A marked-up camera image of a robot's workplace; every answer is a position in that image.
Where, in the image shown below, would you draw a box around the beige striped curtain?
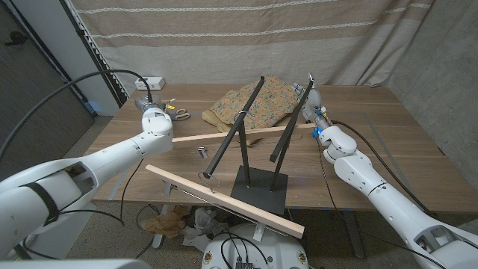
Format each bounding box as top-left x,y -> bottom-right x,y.
70,0 -> 436,89

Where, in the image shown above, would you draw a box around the grey table leg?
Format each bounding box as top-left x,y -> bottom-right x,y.
342,211 -> 366,259

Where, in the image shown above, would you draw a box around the black door handle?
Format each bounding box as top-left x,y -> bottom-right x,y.
3,31 -> 29,46

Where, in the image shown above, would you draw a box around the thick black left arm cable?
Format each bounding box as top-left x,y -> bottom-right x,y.
0,69 -> 153,259

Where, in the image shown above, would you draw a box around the crumpled white paper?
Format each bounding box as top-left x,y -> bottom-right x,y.
181,207 -> 229,253

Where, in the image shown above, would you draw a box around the white table leg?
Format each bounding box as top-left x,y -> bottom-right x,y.
152,203 -> 170,250

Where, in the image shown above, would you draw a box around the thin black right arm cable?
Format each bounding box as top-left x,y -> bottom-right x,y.
315,137 -> 441,269

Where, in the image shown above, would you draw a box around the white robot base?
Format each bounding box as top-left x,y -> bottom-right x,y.
201,223 -> 310,269

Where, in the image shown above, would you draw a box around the grey yellow handled scissors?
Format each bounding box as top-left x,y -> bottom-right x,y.
170,108 -> 191,122

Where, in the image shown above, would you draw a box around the lower wooden slat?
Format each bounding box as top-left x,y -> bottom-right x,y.
145,164 -> 305,240

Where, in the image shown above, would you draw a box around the upper wooden slat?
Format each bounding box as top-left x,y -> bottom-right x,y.
171,123 -> 317,149

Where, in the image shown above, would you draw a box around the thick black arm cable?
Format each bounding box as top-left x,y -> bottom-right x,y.
0,69 -> 153,259
331,120 -> 438,218

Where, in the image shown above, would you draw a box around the white power strip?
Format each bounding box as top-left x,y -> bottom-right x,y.
134,76 -> 166,91

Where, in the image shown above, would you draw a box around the wooden slat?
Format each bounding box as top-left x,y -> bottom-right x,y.
145,164 -> 305,240
171,123 -> 317,149

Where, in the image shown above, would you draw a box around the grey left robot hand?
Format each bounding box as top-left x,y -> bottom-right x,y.
133,94 -> 176,114

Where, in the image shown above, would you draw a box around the black metal hanger rack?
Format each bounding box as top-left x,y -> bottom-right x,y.
202,76 -> 314,216

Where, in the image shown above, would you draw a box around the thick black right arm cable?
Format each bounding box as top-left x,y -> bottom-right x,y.
331,120 -> 438,218

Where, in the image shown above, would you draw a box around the crumpled brown paper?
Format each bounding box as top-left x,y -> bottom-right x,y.
140,205 -> 191,240

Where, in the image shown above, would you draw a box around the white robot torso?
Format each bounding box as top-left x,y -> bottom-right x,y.
0,259 -> 150,269

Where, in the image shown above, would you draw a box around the floral fabric piece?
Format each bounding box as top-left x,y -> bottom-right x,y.
203,74 -> 302,132

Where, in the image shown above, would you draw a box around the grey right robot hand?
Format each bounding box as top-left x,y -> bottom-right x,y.
293,72 -> 334,131

